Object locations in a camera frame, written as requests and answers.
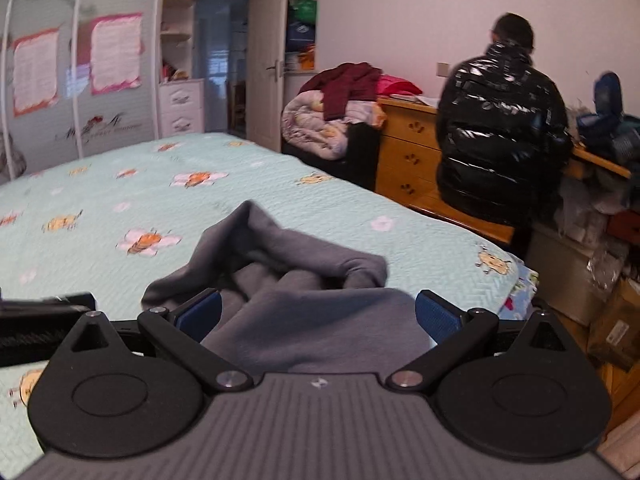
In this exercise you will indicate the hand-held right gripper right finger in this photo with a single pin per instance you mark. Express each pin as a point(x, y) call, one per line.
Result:
point(435, 317)

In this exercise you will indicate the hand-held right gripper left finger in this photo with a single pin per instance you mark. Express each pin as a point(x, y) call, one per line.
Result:
point(200, 312)

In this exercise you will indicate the grey sweater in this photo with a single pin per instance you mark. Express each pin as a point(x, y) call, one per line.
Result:
point(310, 320)

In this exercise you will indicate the pile of clothes and quilt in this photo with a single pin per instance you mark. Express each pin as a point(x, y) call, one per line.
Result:
point(310, 125)

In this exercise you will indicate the blue printed bed sheet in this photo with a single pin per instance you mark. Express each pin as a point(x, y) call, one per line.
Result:
point(522, 290)

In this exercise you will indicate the white storage box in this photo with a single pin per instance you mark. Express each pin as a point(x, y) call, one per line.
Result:
point(565, 275)

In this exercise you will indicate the light green printed bedspread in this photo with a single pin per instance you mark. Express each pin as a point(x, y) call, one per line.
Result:
point(150, 185)

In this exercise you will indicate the wooden dresser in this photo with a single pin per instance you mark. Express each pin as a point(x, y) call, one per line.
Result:
point(407, 145)

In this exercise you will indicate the black ottoman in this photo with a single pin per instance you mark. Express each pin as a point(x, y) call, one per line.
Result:
point(360, 155)

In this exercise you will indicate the cardboard box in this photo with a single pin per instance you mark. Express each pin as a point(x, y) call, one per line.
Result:
point(615, 325)

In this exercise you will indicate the white drawer cabinet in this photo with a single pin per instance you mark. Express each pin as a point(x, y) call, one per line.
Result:
point(181, 105)

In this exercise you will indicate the sliding door wardrobe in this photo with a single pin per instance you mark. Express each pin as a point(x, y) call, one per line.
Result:
point(125, 115)

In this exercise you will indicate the pink garment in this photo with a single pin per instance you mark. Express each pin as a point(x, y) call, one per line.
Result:
point(397, 85)

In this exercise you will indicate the dark red garment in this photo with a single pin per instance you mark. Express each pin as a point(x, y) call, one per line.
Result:
point(350, 82)

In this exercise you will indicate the orange-bordered paper poster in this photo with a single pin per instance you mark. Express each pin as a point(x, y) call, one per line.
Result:
point(35, 70)

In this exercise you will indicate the white door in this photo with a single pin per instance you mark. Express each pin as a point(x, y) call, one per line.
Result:
point(265, 60)

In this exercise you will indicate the blue backpack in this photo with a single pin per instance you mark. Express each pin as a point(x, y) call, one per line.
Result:
point(607, 110)

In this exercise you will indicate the pink-bordered paper poster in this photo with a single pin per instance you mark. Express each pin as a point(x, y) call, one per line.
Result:
point(116, 52)

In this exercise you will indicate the orange packets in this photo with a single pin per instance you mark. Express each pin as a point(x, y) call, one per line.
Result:
point(307, 57)

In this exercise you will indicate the white corner shelf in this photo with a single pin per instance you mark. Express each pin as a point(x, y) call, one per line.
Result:
point(175, 35)

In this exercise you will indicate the blue bag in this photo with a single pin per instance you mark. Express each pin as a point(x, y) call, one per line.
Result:
point(300, 35)

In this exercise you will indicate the green plastic bag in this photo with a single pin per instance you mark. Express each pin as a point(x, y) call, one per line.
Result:
point(304, 9)

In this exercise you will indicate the wall socket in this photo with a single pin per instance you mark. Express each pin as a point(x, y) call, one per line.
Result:
point(443, 70)

